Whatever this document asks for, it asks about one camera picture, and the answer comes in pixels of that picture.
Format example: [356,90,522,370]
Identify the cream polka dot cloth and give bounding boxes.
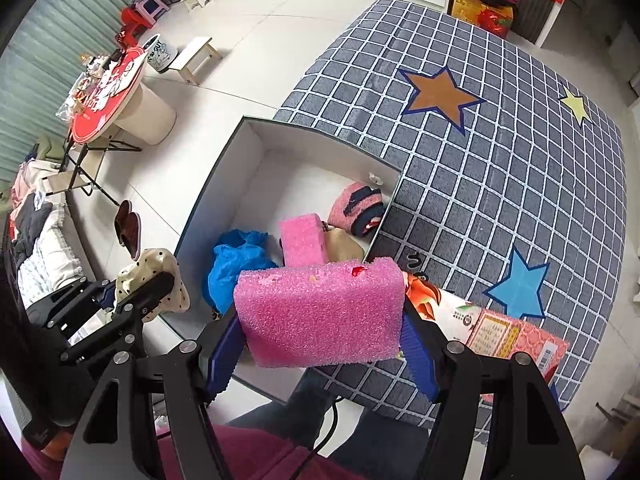
[114,248,191,323]

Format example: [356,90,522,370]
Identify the person's magenta top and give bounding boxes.
[20,422,441,480]

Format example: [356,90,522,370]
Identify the blue sequin cloth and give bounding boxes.
[207,229,281,313]

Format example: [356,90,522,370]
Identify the dark red slipper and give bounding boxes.
[124,211,143,261]
[114,200,135,247]

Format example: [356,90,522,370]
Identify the white storage box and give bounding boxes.
[170,116,406,403]

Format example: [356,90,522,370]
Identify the grey checked tablecloth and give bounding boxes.
[272,0,628,433]

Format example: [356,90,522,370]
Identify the striped knitted hat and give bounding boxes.
[327,181,386,238]

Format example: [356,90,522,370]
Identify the black cable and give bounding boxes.
[295,394,346,480]

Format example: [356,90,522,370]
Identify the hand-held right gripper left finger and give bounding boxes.
[60,305,251,480]

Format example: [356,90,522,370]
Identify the floral printed pink box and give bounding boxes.
[400,272,571,403]

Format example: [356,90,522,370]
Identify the white covered sofa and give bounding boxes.
[10,195,96,311]

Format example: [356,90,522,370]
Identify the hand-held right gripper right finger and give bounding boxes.
[399,300,586,480]

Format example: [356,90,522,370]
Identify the red round table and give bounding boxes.
[67,47,178,147]

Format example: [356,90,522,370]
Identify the pile of clothes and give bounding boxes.
[7,150,56,261]

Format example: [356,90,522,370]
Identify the person's blue jeans legs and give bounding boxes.
[227,367,436,466]

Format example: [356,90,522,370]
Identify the pink sponge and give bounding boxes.
[233,256,405,370]
[278,213,328,268]

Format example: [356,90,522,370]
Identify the white printed bucket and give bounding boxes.
[142,35,178,73]

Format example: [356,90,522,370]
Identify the purple plastic stool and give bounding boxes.
[135,0,168,23]

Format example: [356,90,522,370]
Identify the yellow cardboard box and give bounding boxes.
[450,0,516,38]

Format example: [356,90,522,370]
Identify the clutter of small table items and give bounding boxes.
[55,50,133,121]

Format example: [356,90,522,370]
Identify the red plastic stool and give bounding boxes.
[120,6,158,36]

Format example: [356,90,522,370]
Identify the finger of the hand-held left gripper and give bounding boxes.
[59,271,182,365]
[25,280,118,331]

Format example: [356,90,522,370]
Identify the large wooden stool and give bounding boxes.
[167,36,223,86]

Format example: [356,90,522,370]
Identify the black folding chair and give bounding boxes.
[42,132,143,206]

